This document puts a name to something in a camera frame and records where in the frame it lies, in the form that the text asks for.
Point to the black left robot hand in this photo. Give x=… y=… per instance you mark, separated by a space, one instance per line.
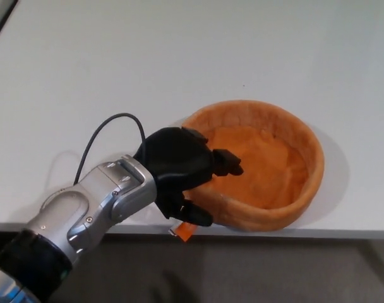
x=179 y=164

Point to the orange soft plush plate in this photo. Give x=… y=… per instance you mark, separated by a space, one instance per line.
x=274 y=176

